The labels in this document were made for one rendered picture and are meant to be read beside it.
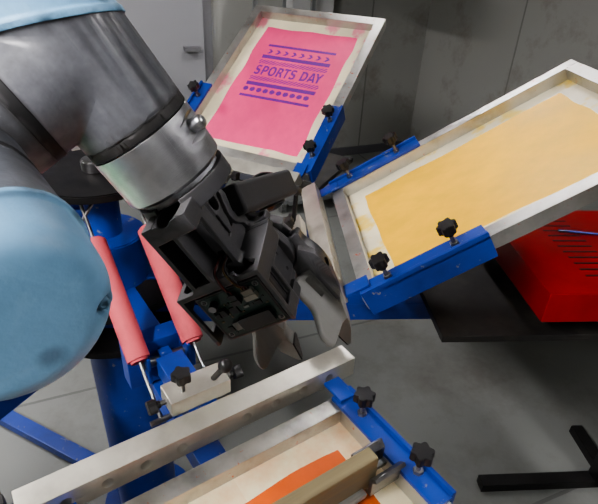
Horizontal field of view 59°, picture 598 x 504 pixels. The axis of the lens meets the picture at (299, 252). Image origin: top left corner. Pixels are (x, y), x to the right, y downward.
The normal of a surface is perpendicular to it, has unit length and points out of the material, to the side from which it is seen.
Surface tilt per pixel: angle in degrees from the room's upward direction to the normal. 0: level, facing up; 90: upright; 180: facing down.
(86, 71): 79
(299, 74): 32
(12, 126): 82
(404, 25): 90
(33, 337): 90
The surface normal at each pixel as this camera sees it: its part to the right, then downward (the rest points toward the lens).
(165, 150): 0.45, 0.26
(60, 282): 0.58, 0.46
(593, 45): -0.92, 0.17
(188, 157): 0.65, 0.07
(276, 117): -0.19, -0.48
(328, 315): 0.78, -0.45
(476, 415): 0.04, -0.85
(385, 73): 0.39, 0.50
